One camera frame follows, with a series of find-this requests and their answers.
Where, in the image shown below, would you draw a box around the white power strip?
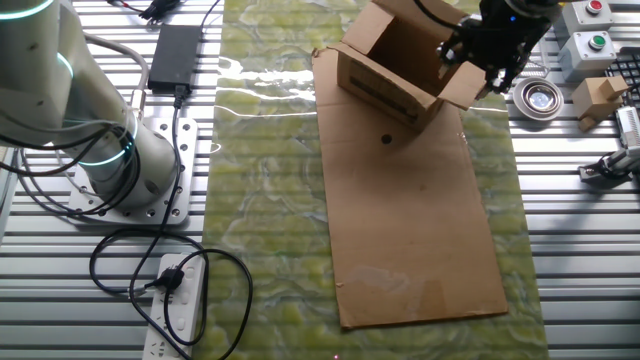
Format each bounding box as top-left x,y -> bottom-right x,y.
142,253 -> 208,360

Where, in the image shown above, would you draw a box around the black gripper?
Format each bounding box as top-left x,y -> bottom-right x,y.
436,0 -> 546,100

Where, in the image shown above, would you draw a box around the black power cord with plug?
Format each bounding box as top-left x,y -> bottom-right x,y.
88,84 -> 255,360

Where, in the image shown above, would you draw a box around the small cardboard block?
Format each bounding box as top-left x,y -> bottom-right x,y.
571,74 -> 630,134

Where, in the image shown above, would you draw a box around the thick grey robot cable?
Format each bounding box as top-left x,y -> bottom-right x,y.
79,32 -> 151,121

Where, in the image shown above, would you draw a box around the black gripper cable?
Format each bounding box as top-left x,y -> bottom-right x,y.
412,0 -> 481,34

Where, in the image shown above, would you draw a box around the black cables at robot base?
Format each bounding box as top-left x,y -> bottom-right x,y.
0,114 -> 145,217

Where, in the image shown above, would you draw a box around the brown cardboard box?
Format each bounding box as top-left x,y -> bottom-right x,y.
327,0 -> 489,132

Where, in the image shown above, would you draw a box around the grey box red button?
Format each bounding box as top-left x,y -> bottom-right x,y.
552,0 -> 615,35

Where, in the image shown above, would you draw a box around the white ribbed device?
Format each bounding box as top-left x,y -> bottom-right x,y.
614,105 -> 640,151

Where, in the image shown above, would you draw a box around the metal clamp bracket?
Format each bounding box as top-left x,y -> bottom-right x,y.
578,147 -> 640,190

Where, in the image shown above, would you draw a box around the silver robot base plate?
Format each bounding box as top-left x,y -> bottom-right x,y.
67,117 -> 199,226

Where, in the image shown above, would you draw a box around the flat brown cardboard sheet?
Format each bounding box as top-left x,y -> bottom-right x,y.
310,47 -> 510,330

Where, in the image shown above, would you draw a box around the green marble pattern mat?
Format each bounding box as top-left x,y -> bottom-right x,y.
192,0 -> 550,360

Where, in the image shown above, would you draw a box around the round silver dish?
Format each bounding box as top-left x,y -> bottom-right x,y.
512,76 -> 565,122

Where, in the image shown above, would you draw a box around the grey box green button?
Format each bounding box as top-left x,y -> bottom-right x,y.
557,30 -> 624,84

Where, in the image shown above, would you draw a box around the black bundled cord red tip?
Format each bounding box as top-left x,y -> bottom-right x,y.
107,0 -> 224,31

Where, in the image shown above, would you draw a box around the black keyboard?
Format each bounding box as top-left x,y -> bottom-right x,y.
603,47 -> 640,109

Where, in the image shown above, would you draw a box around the black power adapter brick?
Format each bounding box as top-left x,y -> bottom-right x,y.
147,24 -> 204,95

